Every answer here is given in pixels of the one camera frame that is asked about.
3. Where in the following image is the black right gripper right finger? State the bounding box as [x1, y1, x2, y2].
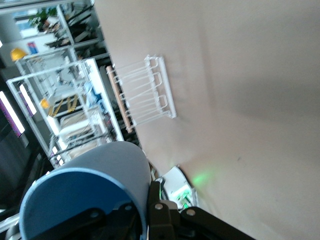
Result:
[146, 181, 256, 240]

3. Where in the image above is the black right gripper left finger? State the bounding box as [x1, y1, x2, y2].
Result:
[59, 202, 141, 240]

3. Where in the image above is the blue plastic cup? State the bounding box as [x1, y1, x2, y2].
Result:
[19, 140, 151, 240]

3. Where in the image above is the yellow black striped barrier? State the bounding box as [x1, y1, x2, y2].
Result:
[48, 96, 82, 118]

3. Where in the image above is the glowing white purple light panel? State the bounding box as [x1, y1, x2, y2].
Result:
[0, 91, 26, 139]
[19, 83, 37, 118]

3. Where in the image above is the paper table cover sheet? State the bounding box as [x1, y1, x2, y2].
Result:
[93, 0, 320, 240]

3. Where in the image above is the blue and red poster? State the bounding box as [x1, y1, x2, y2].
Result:
[26, 41, 39, 55]

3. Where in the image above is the grey metal shelving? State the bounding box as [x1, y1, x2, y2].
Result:
[56, 0, 111, 61]

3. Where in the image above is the green potted plant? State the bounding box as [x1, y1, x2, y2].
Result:
[27, 6, 58, 32]

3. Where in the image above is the white wire cup rack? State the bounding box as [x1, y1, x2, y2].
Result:
[106, 54, 177, 134]

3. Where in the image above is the white frame shelf unit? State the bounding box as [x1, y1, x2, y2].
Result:
[6, 47, 126, 168]

